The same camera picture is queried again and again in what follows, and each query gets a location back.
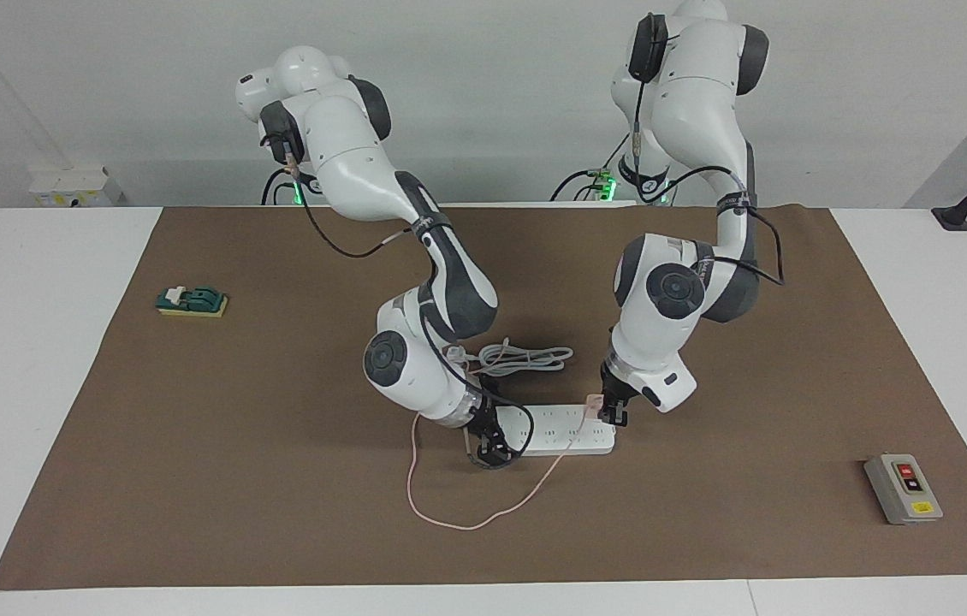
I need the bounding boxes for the white power cord with plug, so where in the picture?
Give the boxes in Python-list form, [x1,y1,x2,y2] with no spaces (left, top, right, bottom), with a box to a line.
[446,337,575,379]

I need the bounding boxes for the pink charging cable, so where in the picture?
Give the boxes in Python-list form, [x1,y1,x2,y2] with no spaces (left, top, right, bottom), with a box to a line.
[407,395,605,531]

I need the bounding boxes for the brown table mat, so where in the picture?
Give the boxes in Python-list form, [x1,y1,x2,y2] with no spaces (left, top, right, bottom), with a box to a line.
[0,204,967,592]

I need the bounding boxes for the white box with yellow labels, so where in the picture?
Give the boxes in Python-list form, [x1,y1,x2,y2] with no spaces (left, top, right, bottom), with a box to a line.
[27,166,124,209]

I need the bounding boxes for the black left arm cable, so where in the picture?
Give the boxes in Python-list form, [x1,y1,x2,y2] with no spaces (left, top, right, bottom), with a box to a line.
[629,77,786,288]

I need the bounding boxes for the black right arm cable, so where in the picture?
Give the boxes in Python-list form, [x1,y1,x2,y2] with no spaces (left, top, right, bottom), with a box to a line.
[261,137,452,259]

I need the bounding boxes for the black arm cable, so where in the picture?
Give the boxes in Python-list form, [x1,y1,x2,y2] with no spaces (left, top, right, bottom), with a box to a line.
[261,137,452,259]
[629,77,786,288]

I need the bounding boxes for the white power strip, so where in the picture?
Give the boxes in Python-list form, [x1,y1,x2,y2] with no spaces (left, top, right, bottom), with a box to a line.
[496,403,618,458]

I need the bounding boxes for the grey on-off switch box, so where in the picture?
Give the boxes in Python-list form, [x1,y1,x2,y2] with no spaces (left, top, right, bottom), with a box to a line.
[863,453,945,526]

